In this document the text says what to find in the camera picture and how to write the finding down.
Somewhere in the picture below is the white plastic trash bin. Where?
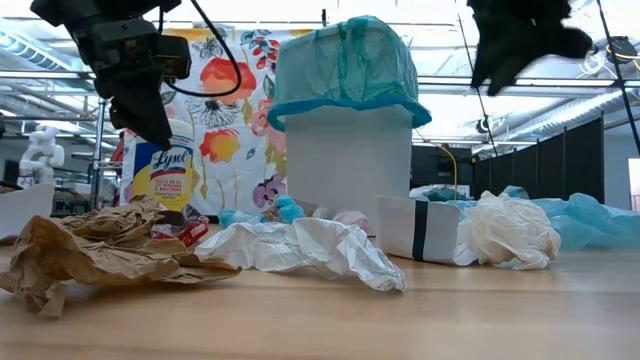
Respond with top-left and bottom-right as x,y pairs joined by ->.
284,102 -> 416,236

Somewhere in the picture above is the white plastic bag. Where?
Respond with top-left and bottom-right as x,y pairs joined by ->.
457,190 -> 563,272

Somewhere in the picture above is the pink wad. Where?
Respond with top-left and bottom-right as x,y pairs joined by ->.
332,209 -> 370,234

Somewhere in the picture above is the long taut black cable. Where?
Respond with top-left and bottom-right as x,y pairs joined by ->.
595,0 -> 640,156

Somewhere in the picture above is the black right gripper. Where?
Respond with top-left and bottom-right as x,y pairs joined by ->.
466,0 -> 595,98

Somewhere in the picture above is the white plastic film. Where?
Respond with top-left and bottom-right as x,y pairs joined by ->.
194,217 -> 407,293

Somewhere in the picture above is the black hanging reel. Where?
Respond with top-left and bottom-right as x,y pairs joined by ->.
605,35 -> 639,65

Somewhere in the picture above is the white paper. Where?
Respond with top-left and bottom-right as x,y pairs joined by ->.
375,194 -> 476,267

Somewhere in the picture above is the brown paper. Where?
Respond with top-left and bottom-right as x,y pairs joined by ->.
59,194 -> 174,241
0,214 -> 242,321

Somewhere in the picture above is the red fabric item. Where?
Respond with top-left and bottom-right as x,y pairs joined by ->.
110,132 -> 126,166

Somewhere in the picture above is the metal wire rack cart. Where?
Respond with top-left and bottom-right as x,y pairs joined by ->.
89,97 -> 126,211

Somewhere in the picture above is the yellow hanging cable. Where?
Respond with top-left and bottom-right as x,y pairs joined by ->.
439,143 -> 459,201

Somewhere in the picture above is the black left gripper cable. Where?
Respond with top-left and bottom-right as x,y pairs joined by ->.
162,0 -> 243,99

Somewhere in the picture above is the blue white wad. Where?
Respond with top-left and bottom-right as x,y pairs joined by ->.
218,208 -> 264,230

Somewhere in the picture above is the black partition wall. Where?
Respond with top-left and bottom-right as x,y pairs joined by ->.
472,112 -> 605,205

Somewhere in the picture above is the yellow Lysol wipes canister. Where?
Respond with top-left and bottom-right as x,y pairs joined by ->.
130,118 -> 197,214

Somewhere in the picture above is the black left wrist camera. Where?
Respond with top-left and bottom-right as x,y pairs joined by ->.
157,33 -> 193,81

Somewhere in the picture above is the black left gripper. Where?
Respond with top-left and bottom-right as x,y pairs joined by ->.
73,17 -> 174,152

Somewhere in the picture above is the teal white bundle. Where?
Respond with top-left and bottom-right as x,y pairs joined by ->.
409,183 -> 474,202

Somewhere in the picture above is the light blue flat trash bag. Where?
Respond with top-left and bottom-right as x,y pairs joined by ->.
444,185 -> 640,253

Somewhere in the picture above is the white floral cloth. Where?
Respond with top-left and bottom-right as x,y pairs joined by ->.
118,27 -> 321,217

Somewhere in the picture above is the teal trash bag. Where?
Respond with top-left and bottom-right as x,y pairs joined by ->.
266,14 -> 434,134

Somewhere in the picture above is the dark red wrapper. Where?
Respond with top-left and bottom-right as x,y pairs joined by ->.
149,209 -> 211,249

